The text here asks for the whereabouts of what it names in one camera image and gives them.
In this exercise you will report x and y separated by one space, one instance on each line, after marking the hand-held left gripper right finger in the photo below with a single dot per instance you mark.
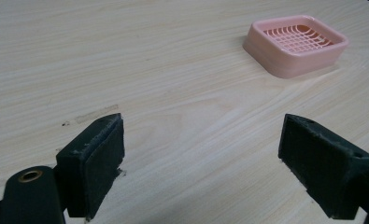
323 168

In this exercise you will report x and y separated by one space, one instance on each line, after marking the pink soap dish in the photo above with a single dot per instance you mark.
292 46

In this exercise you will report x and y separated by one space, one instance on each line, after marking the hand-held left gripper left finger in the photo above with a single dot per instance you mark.
88 174

